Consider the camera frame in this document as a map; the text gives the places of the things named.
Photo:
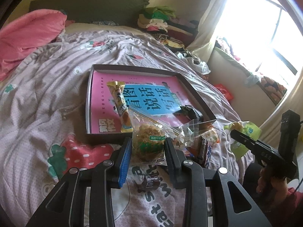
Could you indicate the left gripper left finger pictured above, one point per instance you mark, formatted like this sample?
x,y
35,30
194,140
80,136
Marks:
x,y
65,204

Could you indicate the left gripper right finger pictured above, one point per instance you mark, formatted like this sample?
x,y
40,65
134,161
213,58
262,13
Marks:
x,y
231,204

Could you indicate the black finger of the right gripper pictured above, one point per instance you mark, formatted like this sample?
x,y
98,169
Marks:
x,y
245,140

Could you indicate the dark chocolate bar wrapper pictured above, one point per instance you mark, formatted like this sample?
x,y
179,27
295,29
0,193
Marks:
x,y
204,153

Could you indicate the clear meat floss cake bag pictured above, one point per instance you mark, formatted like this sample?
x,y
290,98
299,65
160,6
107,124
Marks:
x,y
149,135

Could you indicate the person's right hand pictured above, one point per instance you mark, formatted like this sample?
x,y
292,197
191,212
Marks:
x,y
272,190

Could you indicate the clear orange snack bag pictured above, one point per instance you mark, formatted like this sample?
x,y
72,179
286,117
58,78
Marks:
x,y
189,137

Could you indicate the small dark wrapped candy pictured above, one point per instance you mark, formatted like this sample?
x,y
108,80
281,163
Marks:
x,y
147,182

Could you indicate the red plastic bag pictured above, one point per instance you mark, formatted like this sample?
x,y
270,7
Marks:
x,y
224,91

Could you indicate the black snack packet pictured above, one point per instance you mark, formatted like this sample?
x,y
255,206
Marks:
x,y
187,113

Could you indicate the strawberry print lilac quilt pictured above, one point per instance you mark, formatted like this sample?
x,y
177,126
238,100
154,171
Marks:
x,y
43,112

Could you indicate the shallow dark cardboard box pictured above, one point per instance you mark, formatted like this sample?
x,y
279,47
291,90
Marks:
x,y
209,117

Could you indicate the white curtain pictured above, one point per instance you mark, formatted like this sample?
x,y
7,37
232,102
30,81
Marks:
x,y
204,42

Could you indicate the yellow cartoon snack stick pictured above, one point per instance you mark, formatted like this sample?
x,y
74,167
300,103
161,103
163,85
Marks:
x,y
116,89

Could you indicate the pile of folded clothes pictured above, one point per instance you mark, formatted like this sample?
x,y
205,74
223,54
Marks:
x,y
165,27

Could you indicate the pink blanket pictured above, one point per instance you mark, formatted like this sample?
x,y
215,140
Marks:
x,y
24,35

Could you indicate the dark grey headboard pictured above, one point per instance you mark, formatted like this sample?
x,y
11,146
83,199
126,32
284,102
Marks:
x,y
121,12

